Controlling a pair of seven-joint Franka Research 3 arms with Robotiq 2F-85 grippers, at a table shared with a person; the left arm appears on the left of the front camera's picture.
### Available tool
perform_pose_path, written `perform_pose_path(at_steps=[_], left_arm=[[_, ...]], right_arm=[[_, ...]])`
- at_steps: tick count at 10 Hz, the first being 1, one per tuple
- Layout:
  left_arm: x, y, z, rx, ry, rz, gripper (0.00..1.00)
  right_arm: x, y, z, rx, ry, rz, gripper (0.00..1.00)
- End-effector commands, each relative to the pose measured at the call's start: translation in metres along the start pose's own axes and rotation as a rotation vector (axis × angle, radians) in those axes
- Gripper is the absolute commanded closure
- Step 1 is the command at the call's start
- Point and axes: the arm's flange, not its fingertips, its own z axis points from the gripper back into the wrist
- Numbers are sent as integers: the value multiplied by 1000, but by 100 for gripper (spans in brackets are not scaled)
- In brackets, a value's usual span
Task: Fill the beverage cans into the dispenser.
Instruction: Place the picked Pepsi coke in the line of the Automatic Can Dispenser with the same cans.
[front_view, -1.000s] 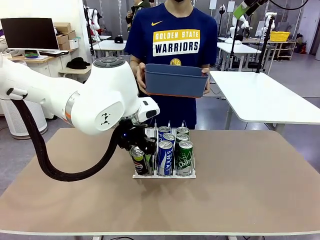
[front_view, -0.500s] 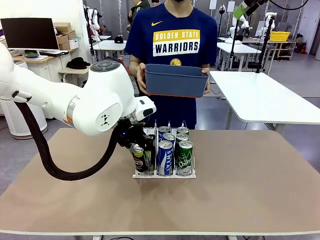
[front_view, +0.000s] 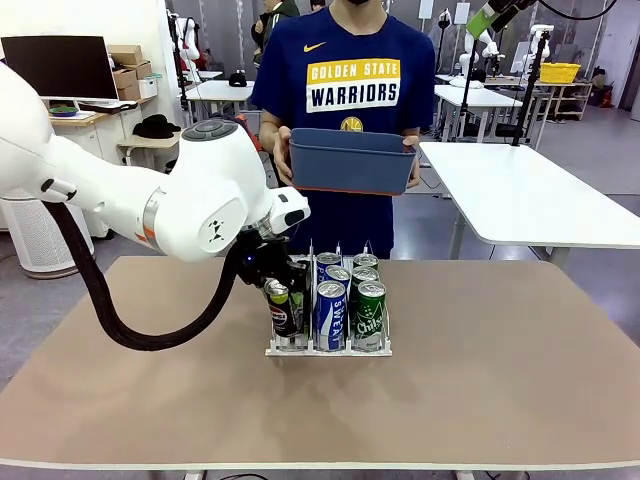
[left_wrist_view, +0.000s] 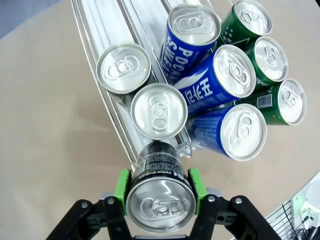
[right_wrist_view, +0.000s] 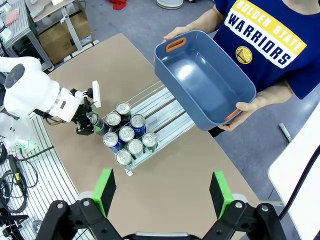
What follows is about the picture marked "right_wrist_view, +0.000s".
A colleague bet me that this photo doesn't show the brown-top adjustable desk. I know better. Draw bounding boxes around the brown-top adjustable desk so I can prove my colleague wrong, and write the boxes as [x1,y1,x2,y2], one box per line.
[24,0,101,60]

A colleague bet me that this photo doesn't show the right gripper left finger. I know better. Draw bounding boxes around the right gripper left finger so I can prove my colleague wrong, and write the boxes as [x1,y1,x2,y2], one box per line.
[34,168,123,240]

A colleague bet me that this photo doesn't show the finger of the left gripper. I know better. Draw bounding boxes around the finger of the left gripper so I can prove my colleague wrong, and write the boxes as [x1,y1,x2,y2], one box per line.
[86,99,98,118]
[76,119,101,136]

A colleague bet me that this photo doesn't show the blue-grey bin orange handles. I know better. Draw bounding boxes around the blue-grey bin orange handles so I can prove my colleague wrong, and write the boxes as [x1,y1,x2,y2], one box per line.
[153,29,258,132]

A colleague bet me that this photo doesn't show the white table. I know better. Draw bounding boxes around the white table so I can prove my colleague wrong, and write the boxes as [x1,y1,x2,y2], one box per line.
[267,99,320,240]

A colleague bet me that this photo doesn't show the white cylindrical air purifier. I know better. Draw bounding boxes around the white cylindrical air purifier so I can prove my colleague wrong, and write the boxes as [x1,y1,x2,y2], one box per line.
[156,0,185,10]

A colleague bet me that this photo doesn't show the person in blue Warriors shirt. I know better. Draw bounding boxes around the person in blue Warriors shirt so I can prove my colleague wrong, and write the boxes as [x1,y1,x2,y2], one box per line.
[208,0,320,138]

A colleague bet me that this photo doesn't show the green Chilsung soda can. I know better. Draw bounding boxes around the green Chilsung soda can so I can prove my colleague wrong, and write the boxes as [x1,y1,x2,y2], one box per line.
[115,149,133,168]
[127,139,145,160]
[141,132,159,154]

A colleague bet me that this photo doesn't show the person's left forearm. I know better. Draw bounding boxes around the person's left forearm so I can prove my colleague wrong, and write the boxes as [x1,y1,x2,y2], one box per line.
[254,79,295,110]

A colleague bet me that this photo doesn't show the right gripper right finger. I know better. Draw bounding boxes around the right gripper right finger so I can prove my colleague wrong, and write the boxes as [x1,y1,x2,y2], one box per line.
[202,170,287,240]

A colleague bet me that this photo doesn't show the blue Pepsi can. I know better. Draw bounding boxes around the blue Pepsi can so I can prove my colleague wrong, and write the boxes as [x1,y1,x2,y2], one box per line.
[102,131,121,154]
[118,125,136,146]
[129,113,147,138]

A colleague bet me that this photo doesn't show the white wire can dispenser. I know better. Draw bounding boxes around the white wire can dispenser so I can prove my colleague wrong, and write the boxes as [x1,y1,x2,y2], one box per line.
[101,80,198,177]

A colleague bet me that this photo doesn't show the white wire rack at right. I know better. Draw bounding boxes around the white wire rack at right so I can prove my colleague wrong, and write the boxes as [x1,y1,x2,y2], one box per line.
[0,113,95,240]

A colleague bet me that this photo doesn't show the red cloth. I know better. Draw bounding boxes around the red cloth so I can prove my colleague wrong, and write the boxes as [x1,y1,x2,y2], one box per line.
[108,0,128,11]

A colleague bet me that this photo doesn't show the black right arm cable sleeve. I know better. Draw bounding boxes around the black right arm cable sleeve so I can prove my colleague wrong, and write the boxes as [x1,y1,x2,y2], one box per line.
[278,143,320,221]

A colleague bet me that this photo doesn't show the white floor tube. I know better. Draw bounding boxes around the white floor tube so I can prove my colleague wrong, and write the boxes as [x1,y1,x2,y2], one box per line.
[278,122,293,144]

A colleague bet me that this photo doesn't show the person's left hand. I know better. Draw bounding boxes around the person's left hand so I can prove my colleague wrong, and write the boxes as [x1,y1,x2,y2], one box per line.
[217,99,263,133]

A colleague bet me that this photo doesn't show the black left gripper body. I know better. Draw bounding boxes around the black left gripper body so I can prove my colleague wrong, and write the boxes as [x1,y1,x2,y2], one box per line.
[76,98,93,126]

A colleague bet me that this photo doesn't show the person's right hand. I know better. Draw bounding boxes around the person's right hand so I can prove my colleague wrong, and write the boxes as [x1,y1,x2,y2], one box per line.
[162,25,193,42]

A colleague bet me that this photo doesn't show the aluminium frame cart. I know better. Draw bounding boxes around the aluminium frame cart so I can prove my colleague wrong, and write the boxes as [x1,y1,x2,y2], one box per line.
[0,0,55,73]

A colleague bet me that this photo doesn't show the person's right forearm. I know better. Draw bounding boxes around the person's right forearm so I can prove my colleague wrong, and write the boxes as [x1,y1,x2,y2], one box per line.
[186,4,227,33]

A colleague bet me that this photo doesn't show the large cardboard box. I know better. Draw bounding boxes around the large cardboard box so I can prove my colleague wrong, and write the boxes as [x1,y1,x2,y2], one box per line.
[37,7,94,66]

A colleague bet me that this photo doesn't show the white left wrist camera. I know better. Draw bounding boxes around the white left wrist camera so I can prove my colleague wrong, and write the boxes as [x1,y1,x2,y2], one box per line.
[91,80,102,109]

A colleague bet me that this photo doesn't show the black cable bundle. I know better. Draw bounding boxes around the black cable bundle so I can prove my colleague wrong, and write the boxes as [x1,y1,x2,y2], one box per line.
[0,143,40,216]

